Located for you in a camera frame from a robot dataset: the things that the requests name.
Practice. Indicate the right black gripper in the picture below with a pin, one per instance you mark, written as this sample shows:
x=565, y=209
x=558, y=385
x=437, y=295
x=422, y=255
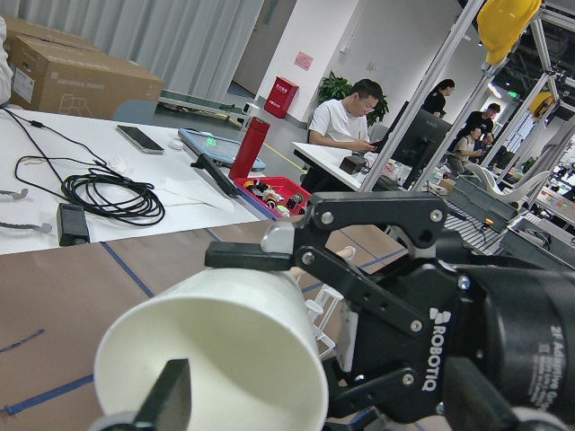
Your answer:
x=420, y=335

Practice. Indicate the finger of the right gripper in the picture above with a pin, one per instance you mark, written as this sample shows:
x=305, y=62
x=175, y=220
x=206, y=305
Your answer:
x=273, y=253
x=167, y=406

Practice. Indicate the white ikea cup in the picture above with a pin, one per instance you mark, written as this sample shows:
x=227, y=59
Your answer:
x=254, y=363

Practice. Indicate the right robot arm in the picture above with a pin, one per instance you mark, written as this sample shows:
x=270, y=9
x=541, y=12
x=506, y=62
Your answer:
x=530, y=328

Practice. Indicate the red parts tray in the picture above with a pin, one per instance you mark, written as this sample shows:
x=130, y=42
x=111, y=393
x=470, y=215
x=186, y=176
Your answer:
x=275, y=197

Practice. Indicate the red water bottle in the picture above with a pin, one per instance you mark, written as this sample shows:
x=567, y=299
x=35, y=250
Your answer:
x=249, y=148

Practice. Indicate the blue teach pendant tablet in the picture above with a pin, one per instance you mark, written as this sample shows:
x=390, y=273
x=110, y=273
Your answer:
x=221, y=150

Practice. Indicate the seated man white shirt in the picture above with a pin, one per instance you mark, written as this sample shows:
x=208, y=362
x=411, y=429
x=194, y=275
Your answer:
x=343, y=123

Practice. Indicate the black smartphone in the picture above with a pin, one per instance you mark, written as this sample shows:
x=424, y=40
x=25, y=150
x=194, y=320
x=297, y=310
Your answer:
x=139, y=140

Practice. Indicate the black computer monitor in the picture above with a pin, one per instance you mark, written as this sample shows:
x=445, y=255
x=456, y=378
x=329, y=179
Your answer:
x=419, y=144

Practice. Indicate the black power adapter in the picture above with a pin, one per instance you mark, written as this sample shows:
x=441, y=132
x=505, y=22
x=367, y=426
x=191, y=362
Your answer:
x=71, y=225

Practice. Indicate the cardboard box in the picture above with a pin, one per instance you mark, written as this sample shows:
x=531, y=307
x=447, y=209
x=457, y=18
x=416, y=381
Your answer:
x=54, y=78

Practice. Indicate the yellow hard hat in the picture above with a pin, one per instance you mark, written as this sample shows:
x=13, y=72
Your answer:
x=501, y=23

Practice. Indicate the white wire cup rack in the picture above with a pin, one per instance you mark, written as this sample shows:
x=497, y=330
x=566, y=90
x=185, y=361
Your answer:
x=320, y=310

